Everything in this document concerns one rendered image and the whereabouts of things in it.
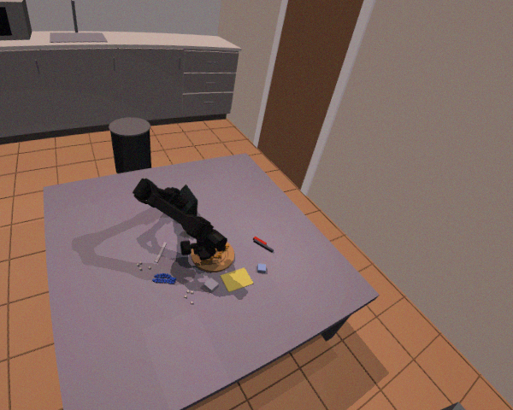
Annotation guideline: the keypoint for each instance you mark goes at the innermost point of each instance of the brown round bead board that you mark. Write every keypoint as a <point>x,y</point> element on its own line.
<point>217,264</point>

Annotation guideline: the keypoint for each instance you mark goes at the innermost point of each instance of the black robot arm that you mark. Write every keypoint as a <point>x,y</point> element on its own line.
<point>163,199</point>

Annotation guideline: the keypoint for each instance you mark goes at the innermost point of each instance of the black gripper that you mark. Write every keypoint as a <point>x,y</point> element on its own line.
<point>186,247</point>

